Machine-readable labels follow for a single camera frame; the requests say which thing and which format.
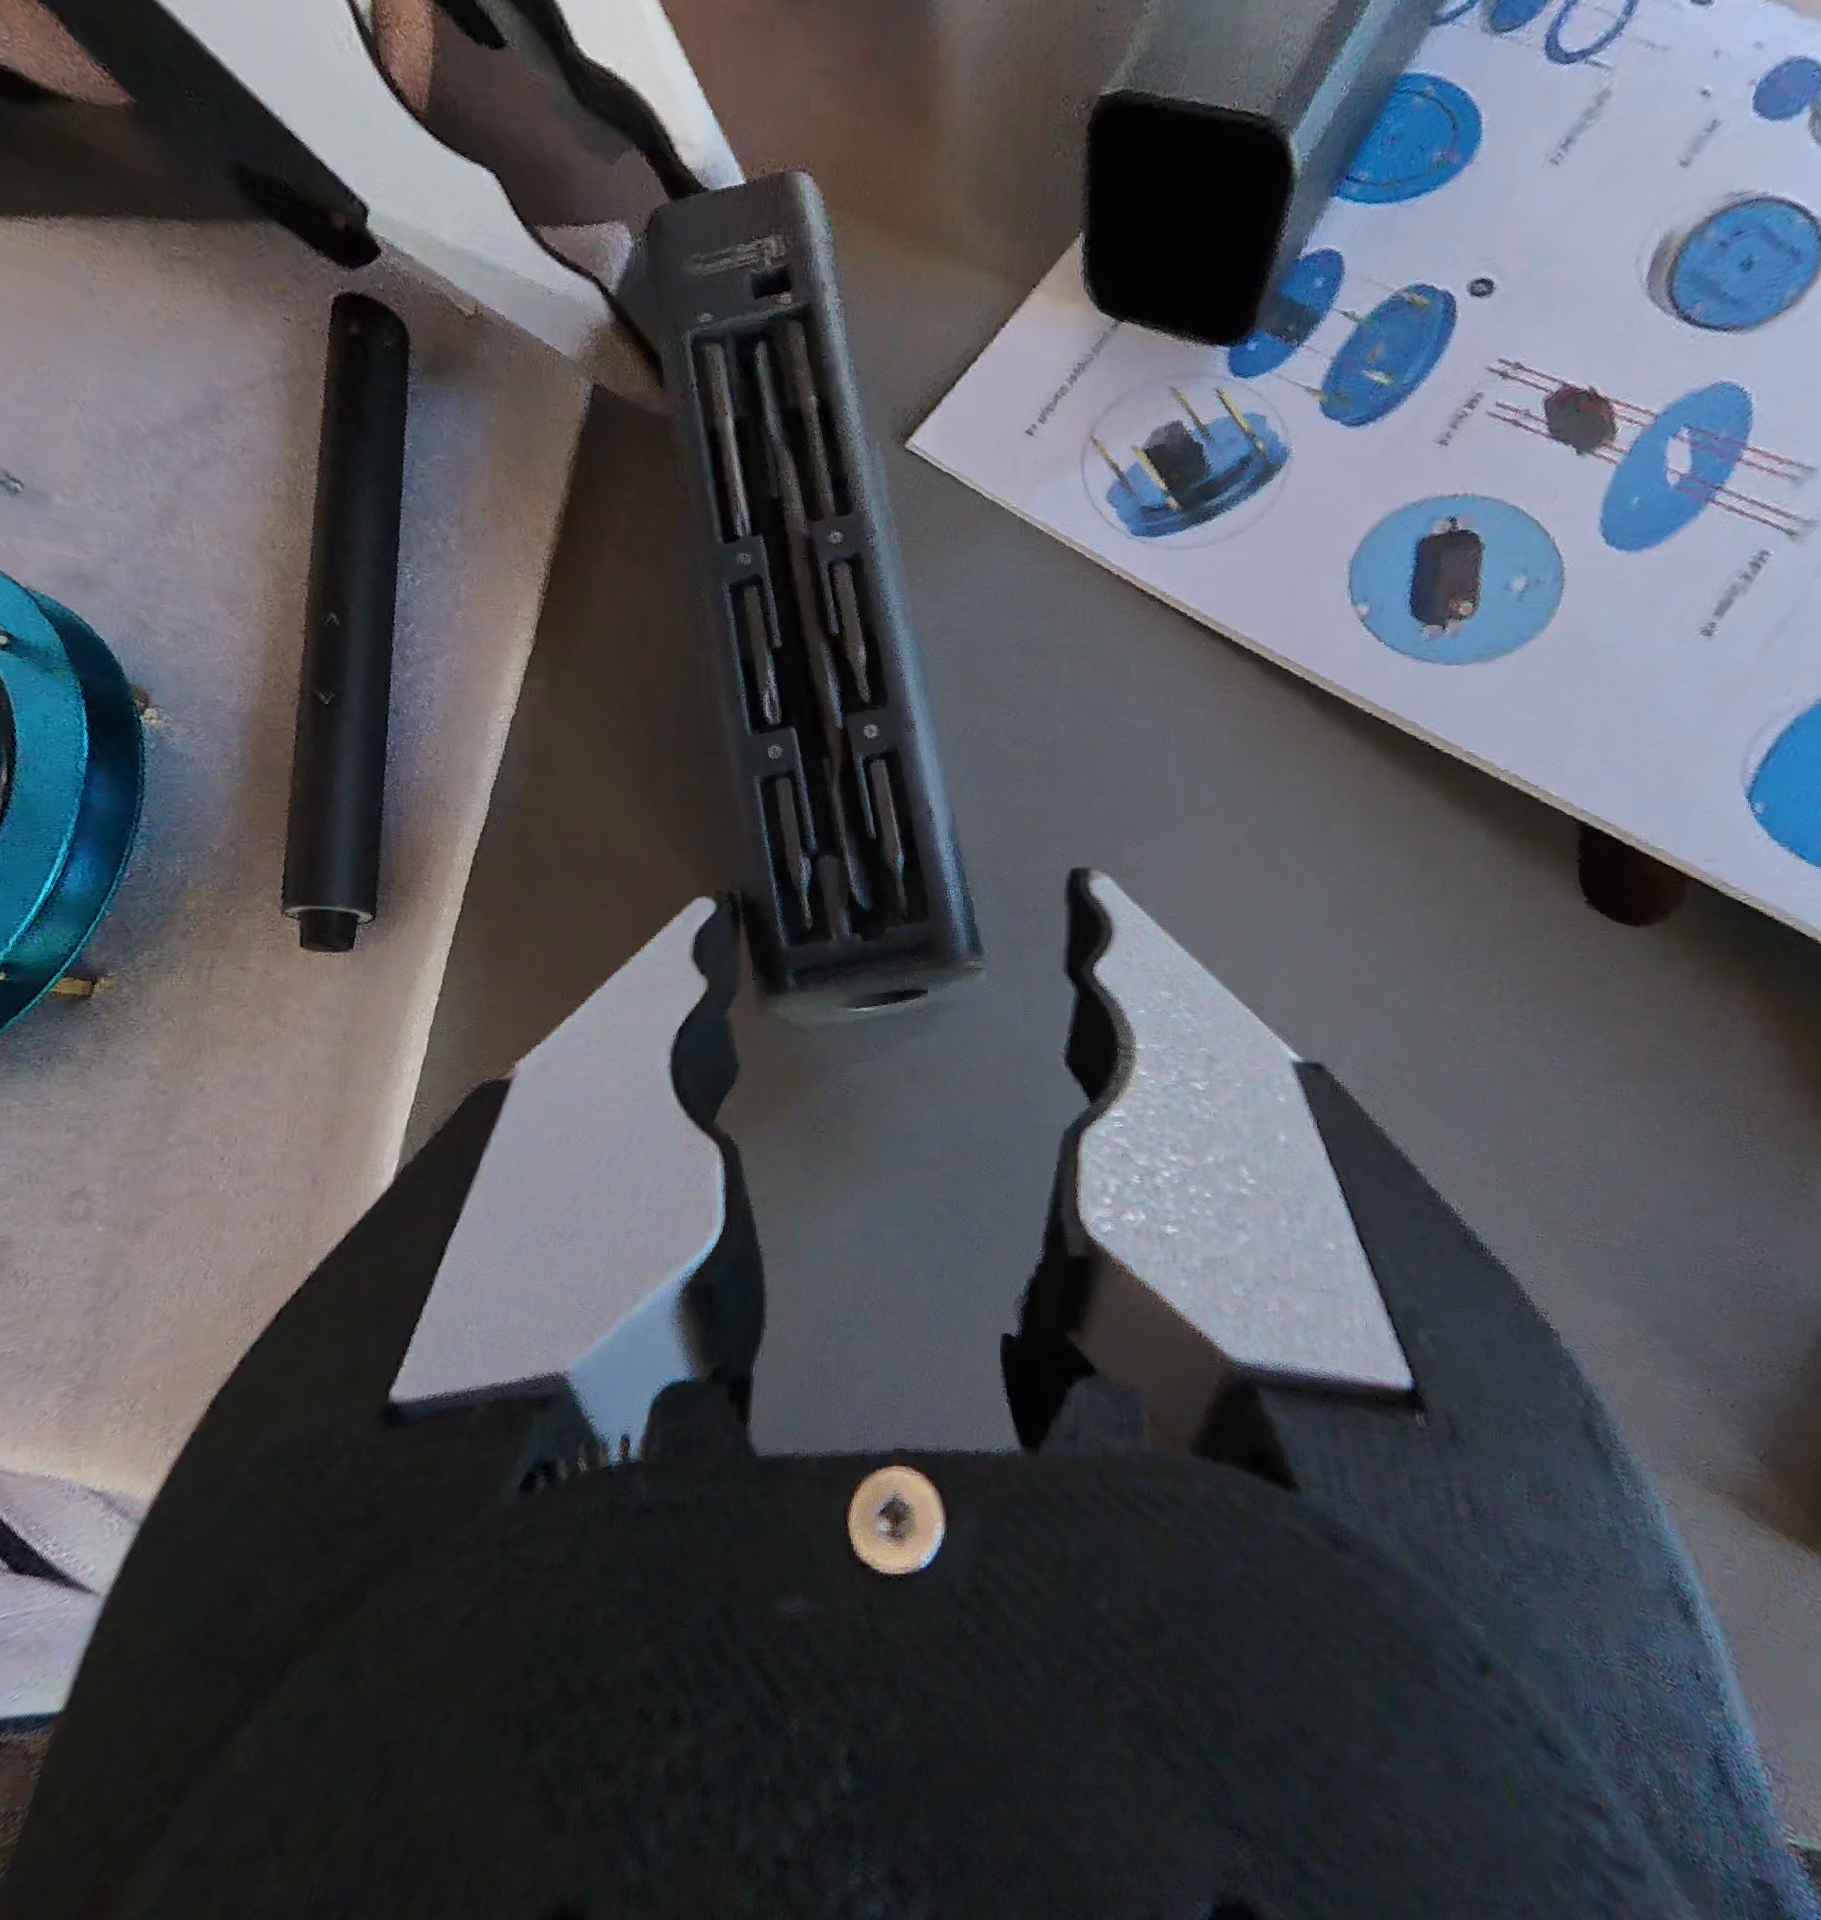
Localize white black striped cloth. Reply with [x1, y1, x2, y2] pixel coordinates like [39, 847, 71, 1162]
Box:
[0, 1454, 151, 1727]

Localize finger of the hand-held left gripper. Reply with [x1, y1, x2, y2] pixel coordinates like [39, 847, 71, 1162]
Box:
[161, 0, 675, 415]
[466, 0, 749, 205]

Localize dark grey desk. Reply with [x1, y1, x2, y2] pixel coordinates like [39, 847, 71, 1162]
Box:
[401, 0, 1821, 1863]

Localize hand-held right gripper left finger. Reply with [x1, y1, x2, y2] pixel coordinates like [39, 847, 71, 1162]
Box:
[386, 892, 769, 1412]

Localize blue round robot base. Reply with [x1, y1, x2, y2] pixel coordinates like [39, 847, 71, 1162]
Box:
[0, 545, 151, 1064]

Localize white assembly manual blue pictures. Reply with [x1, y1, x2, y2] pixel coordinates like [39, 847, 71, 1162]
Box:
[905, 0, 1821, 963]

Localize black electric screwdriver pen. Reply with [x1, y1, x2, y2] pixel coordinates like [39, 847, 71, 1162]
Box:
[281, 291, 412, 955]

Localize dark metal case sleeve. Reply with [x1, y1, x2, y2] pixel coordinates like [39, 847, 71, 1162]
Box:
[1079, 0, 1436, 348]

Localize white foam sheet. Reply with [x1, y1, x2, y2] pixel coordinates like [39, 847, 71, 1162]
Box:
[0, 90, 603, 1501]

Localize dark brown round cap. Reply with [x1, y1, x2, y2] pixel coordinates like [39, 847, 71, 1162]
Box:
[1578, 821, 1692, 925]

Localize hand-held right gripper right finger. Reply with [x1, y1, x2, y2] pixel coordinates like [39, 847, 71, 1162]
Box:
[1008, 866, 1418, 1449]

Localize black screwdriver bit case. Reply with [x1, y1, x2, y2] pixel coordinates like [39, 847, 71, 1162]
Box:
[617, 169, 988, 1027]

